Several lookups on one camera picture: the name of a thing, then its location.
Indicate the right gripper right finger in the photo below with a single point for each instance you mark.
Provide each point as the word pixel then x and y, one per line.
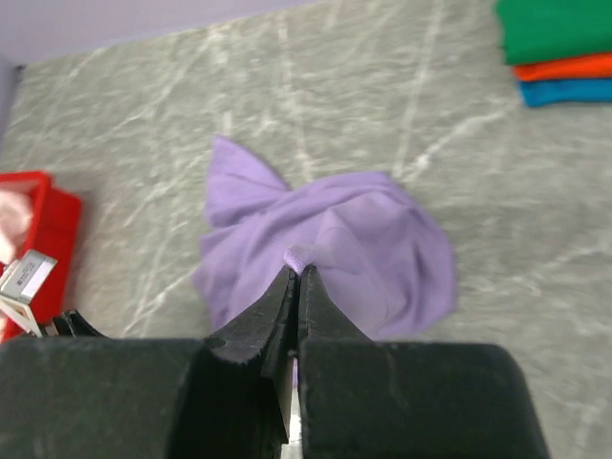
pixel 318 317

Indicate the red plastic bin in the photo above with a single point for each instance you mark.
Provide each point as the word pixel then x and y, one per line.
pixel 53 231

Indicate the green folded t shirt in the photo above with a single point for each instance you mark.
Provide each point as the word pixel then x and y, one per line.
pixel 537 31

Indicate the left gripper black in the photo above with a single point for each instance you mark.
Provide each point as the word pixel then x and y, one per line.
pixel 71 323

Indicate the orange folded t shirt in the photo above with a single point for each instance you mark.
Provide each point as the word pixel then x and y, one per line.
pixel 578 67

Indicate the blue folded t shirt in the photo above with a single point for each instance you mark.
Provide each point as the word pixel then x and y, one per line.
pixel 544 92

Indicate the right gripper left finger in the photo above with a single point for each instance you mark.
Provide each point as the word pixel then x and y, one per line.
pixel 262 338

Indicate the purple t shirt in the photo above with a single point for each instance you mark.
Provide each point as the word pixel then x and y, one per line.
pixel 383 260

